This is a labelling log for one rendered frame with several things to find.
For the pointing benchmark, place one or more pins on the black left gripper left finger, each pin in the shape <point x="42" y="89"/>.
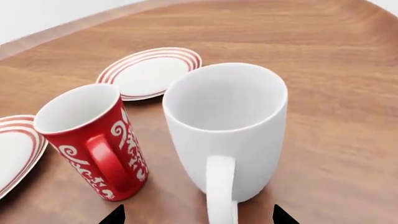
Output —
<point x="115" y="215"/>

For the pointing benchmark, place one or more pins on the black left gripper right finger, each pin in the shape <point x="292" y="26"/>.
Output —
<point x="283" y="215"/>

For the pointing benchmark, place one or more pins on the red mug with white ornaments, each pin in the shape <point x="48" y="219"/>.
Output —
<point x="102" y="151"/>

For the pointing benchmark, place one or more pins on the white ceramic mug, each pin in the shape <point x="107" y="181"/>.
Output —
<point x="230" y="140"/>

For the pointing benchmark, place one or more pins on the white plate with red rings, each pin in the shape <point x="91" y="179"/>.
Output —
<point x="15" y="149"/>
<point x="149" y="73"/>

